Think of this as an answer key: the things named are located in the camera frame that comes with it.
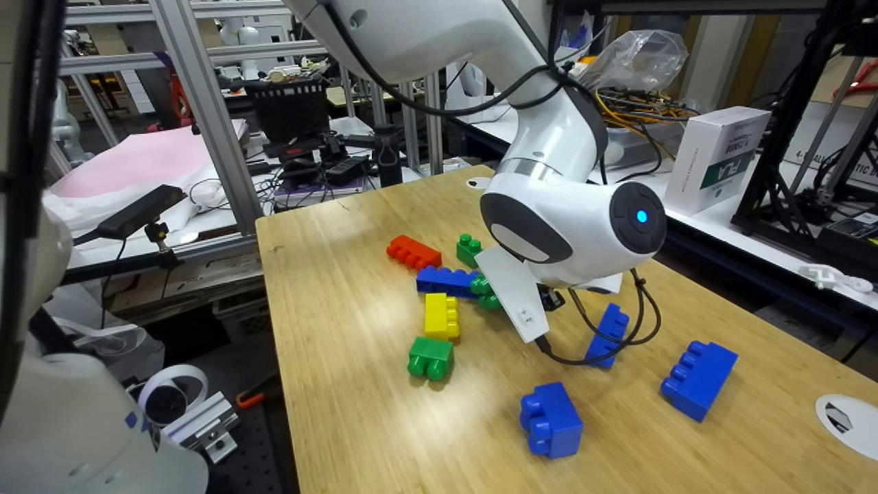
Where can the blue square building block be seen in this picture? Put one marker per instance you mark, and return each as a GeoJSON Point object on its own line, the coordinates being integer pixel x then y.
{"type": "Point", "coordinates": [551, 424]}

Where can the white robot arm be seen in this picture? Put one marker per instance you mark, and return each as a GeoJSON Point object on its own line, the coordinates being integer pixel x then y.
{"type": "Point", "coordinates": [550, 139]}

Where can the red long building block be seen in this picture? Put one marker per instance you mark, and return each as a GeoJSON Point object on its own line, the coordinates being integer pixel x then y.
{"type": "Point", "coordinates": [412, 253]}

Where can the small green building block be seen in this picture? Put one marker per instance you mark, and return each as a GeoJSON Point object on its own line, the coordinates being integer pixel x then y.
{"type": "Point", "coordinates": [466, 250]}

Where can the yellow long building block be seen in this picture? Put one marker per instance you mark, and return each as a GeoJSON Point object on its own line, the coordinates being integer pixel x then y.
{"type": "Point", "coordinates": [443, 320]}

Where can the blue narrow building block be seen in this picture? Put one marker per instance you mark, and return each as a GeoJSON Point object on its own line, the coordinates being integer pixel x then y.
{"type": "Point", "coordinates": [609, 329]}

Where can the clear plastic bin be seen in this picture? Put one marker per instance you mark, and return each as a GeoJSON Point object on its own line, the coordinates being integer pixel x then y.
{"type": "Point", "coordinates": [639, 147]}

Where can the cardboard box under shelf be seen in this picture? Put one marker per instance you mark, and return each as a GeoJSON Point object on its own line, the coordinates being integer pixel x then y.
{"type": "Point", "coordinates": [181, 283]}

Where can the clear plastic bag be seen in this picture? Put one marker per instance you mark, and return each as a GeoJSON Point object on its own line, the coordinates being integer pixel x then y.
{"type": "Point", "coordinates": [646, 59]}

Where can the white cardboard box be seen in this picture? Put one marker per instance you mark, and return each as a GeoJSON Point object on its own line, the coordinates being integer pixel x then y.
{"type": "Point", "coordinates": [702, 147]}

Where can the white workbench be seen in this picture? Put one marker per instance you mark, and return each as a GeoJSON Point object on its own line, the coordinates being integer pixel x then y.
{"type": "Point", "coordinates": [722, 225]}

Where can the white round clamp device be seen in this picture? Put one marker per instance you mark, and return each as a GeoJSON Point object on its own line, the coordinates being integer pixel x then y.
{"type": "Point", "coordinates": [196, 421]}

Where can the black tablet device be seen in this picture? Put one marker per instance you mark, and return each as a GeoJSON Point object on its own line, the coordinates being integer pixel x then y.
{"type": "Point", "coordinates": [137, 213]}

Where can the pink foam sheet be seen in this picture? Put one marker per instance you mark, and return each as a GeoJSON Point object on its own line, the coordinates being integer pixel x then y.
{"type": "Point", "coordinates": [137, 165]}

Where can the white plastic bag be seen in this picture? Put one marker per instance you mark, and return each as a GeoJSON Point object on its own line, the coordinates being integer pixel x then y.
{"type": "Point", "coordinates": [111, 345]}

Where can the white curved plastic part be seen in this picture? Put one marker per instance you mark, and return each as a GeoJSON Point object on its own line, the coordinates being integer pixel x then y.
{"type": "Point", "coordinates": [66, 124]}

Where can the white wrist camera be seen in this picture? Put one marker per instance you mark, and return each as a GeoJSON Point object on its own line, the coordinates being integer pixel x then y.
{"type": "Point", "coordinates": [516, 291]}

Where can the aluminium frame post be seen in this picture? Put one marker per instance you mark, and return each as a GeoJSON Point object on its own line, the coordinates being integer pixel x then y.
{"type": "Point", "coordinates": [214, 128]}

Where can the black printer frame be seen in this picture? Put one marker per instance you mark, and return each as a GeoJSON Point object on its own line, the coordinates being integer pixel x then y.
{"type": "Point", "coordinates": [778, 217]}

